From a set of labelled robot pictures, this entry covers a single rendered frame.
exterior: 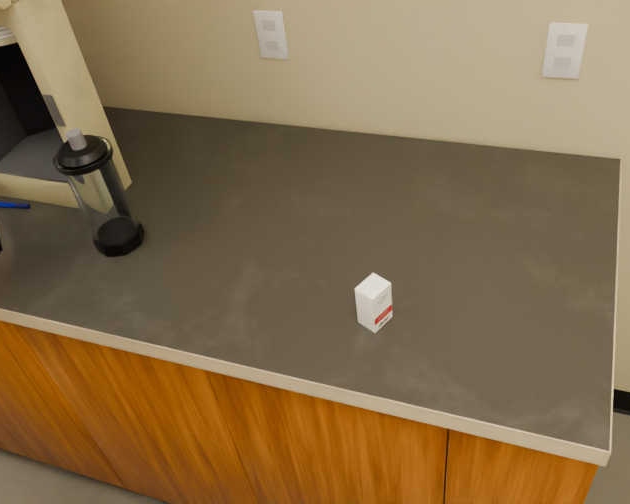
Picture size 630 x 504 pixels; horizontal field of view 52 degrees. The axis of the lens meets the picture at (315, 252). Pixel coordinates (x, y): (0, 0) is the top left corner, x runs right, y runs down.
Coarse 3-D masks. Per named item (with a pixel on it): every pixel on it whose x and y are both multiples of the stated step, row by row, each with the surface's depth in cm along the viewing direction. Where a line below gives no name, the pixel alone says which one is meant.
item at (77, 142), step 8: (72, 136) 115; (80, 136) 116; (88, 136) 120; (64, 144) 119; (72, 144) 116; (80, 144) 117; (88, 144) 118; (96, 144) 118; (104, 144) 119; (64, 152) 117; (72, 152) 117; (80, 152) 116; (88, 152) 116; (96, 152) 117; (64, 160) 116; (72, 160) 116; (80, 160) 116; (88, 160) 116
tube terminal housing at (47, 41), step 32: (32, 0) 113; (32, 32) 114; (64, 32) 122; (32, 64) 118; (64, 64) 123; (64, 96) 124; (96, 96) 133; (64, 128) 127; (96, 128) 135; (0, 192) 150; (32, 192) 146; (64, 192) 142
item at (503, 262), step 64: (128, 128) 167; (192, 128) 163; (256, 128) 160; (128, 192) 147; (192, 192) 144; (256, 192) 141; (320, 192) 139; (384, 192) 136; (448, 192) 134; (512, 192) 132; (576, 192) 130; (0, 256) 136; (64, 256) 133; (128, 256) 131; (192, 256) 129; (256, 256) 127; (320, 256) 125; (384, 256) 123; (448, 256) 121; (512, 256) 119; (576, 256) 117; (64, 320) 120; (128, 320) 118; (192, 320) 117; (256, 320) 115; (320, 320) 113; (448, 320) 110; (512, 320) 108; (576, 320) 107; (320, 384) 104; (384, 384) 102; (448, 384) 101; (512, 384) 100; (576, 384) 98; (576, 448) 92
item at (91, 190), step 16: (96, 160) 117; (112, 160) 122; (80, 176) 117; (96, 176) 118; (112, 176) 121; (80, 192) 120; (96, 192) 120; (112, 192) 122; (80, 208) 125; (96, 208) 123; (112, 208) 124; (128, 208) 128; (96, 224) 126; (112, 224) 126; (128, 224) 129; (96, 240) 130; (112, 240) 128
